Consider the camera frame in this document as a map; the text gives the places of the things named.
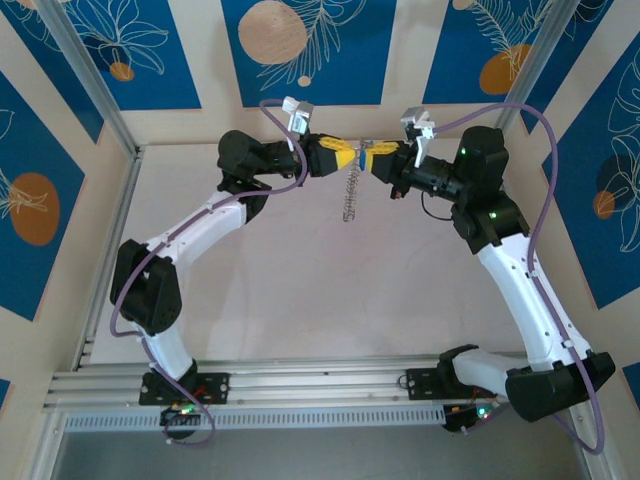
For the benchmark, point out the key with blue cap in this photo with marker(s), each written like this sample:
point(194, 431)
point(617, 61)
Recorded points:
point(364, 160)

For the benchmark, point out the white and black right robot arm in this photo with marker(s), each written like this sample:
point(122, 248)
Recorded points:
point(525, 290)

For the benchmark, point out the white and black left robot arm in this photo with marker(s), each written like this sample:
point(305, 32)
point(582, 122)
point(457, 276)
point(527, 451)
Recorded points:
point(200, 235)

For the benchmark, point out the black controller board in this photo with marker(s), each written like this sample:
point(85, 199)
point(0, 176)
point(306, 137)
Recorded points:
point(467, 417)
point(177, 415)

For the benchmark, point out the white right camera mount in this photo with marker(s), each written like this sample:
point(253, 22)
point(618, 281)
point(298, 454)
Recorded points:
point(422, 150)

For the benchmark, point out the aluminium frame post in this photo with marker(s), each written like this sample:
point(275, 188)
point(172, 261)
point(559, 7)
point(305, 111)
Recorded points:
point(85, 75)
point(530, 65)

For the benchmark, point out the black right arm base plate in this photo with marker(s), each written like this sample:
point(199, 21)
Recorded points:
point(420, 382)

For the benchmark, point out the aluminium frame rail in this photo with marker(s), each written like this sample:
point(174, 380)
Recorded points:
point(320, 380)

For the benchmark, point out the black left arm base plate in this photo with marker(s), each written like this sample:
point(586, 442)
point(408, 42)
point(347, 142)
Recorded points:
point(217, 387)

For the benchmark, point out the aluminium frame bar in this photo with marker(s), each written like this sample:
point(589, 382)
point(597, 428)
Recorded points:
point(42, 450)
point(590, 460)

